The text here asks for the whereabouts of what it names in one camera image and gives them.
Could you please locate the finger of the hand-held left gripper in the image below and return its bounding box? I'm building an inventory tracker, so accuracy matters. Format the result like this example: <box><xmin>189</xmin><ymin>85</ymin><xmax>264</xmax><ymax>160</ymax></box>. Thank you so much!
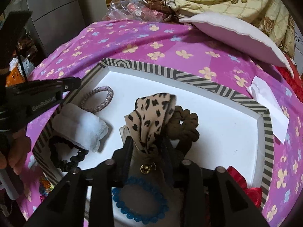
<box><xmin>0</xmin><ymin>10</ymin><xmax>33</xmax><ymax>75</ymax></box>
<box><xmin>54</xmin><ymin>77</ymin><xmax>82</xmax><ymax>101</ymax></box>

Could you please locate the clear plastic bag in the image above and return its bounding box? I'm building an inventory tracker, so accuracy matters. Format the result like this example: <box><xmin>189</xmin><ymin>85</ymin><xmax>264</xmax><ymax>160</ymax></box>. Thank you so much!
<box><xmin>103</xmin><ymin>0</ymin><xmax>176</xmax><ymax>23</ymax></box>

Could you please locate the white pillow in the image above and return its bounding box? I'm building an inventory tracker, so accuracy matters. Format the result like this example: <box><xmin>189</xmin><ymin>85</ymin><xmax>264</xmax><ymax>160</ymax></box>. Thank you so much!
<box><xmin>179</xmin><ymin>12</ymin><xmax>295</xmax><ymax>78</ymax></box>

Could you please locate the colourful bead bracelet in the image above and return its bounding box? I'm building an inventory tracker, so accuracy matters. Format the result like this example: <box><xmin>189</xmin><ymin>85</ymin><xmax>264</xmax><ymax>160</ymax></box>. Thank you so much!
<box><xmin>39</xmin><ymin>177</ymin><xmax>51</xmax><ymax>191</ymax></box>

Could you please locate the brown scrunchie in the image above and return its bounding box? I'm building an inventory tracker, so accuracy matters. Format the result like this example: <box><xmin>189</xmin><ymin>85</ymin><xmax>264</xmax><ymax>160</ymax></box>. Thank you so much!
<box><xmin>166</xmin><ymin>106</ymin><xmax>200</xmax><ymax>152</ymax></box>

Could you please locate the red cloth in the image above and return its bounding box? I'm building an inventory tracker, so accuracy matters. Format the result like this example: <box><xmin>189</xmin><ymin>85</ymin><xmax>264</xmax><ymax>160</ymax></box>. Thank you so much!
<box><xmin>278</xmin><ymin>53</ymin><xmax>303</xmax><ymax>96</ymax></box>

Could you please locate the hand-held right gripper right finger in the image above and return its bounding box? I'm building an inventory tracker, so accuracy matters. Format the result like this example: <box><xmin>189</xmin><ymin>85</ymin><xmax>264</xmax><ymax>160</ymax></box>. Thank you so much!
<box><xmin>166</xmin><ymin>159</ymin><xmax>271</xmax><ymax>227</ymax></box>

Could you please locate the leopard print bow hair tie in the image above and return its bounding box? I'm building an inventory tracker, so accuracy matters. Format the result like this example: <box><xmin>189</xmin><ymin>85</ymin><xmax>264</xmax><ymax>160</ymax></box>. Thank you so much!
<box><xmin>119</xmin><ymin>93</ymin><xmax>181</xmax><ymax>188</ymax></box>

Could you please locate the white paper note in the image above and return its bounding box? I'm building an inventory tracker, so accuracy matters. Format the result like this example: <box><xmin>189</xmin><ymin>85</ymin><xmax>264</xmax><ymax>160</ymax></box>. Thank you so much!
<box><xmin>248</xmin><ymin>76</ymin><xmax>290</xmax><ymax>144</ymax></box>

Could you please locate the person's left hand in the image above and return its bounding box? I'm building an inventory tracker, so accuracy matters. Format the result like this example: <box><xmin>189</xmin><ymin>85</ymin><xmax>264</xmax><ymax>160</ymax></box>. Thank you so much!
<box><xmin>0</xmin><ymin>128</ymin><xmax>33</xmax><ymax>176</ymax></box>

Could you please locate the pink floral bedsheet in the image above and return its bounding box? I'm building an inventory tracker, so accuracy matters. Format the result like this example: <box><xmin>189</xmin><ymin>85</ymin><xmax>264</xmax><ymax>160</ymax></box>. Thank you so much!
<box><xmin>18</xmin><ymin>19</ymin><xmax>303</xmax><ymax>227</ymax></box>

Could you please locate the red bow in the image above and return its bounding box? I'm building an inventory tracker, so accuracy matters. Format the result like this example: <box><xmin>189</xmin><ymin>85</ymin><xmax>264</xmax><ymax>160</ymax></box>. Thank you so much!
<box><xmin>227</xmin><ymin>166</ymin><xmax>264</xmax><ymax>210</ymax></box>

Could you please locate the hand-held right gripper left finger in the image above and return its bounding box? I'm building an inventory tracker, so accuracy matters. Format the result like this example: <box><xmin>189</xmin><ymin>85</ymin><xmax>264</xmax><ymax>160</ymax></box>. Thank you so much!
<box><xmin>24</xmin><ymin>138</ymin><xmax>133</xmax><ymax>227</ymax></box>

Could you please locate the striped cardboard box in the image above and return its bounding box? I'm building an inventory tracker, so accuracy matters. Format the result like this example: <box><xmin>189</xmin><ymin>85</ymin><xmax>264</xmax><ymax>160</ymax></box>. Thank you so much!
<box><xmin>32</xmin><ymin>58</ymin><xmax>275</xmax><ymax>227</ymax></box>

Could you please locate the orange plastic basket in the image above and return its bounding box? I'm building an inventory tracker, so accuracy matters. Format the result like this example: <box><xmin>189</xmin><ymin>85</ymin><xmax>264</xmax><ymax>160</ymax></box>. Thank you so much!
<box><xmin>6</xmin><ymin>63</ymin><xmax>27</xmax><ymax>86</ymax></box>

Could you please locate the blue bead bracelet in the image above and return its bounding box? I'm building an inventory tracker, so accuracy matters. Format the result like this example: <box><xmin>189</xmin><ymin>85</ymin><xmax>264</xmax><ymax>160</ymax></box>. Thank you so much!
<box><xmin>112</xmin><ymin>176</ymin><xmax>169</xmax><ymax>225</ymax></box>

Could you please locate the white fluffy scrunchie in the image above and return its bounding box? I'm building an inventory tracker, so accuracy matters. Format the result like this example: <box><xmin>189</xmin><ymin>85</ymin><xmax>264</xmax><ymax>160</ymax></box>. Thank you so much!
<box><xmin>52</xmin><ymin>103</ymin><xmax>109</xmax><ymax>152</ymax></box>

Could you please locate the pink braided hair tie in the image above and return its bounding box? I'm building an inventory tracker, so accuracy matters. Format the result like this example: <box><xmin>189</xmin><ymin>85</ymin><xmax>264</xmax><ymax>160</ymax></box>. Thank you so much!
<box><xmin>80</xmin><ymin>86</ymin><xmax>114</xmax><ymax>113</ymax></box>

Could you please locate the grey cabinet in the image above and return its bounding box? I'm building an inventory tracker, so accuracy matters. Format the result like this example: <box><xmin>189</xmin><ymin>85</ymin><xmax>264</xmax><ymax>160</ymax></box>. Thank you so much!
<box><xmin>24</xmin><ymin>0</ymin><xmax>86</xmax><ymax>61</ymax></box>

